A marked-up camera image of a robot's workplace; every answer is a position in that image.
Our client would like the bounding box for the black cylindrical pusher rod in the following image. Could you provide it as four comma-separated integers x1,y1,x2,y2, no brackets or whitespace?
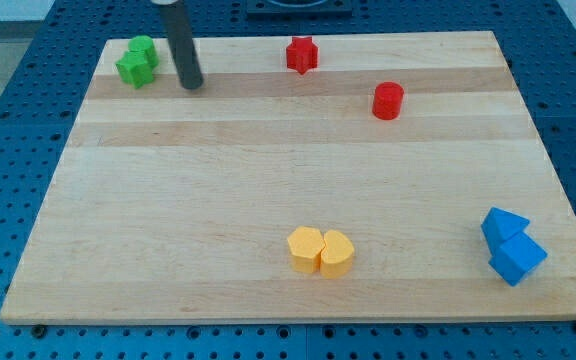
152,0,204,90

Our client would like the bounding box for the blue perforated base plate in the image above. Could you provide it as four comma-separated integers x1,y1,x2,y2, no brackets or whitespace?
0,0,576,359

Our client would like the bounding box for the red star block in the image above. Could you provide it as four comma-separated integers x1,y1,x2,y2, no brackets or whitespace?
286,36,319,75

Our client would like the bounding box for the green cylinder block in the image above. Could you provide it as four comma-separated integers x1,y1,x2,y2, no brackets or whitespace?
128,35,159,68

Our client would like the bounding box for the red cylinder block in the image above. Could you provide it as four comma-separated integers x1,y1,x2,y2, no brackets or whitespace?
372,82,405,120

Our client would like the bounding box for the blue triangle block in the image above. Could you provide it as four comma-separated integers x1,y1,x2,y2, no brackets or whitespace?
480,207,530,254

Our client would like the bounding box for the blue cube block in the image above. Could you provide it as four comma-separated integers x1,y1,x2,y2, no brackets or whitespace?
489,232,548,286

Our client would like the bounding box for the green star block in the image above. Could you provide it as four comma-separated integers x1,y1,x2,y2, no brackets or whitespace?
115,51,154,89

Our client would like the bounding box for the wooden board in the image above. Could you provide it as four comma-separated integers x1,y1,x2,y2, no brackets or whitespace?
0,31,576,325

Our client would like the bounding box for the yellow hexagon block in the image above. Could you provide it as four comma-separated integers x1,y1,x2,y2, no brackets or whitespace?
287,226,325,274

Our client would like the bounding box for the yellow semicircle block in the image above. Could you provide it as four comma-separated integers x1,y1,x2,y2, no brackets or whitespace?
320,230,355,279

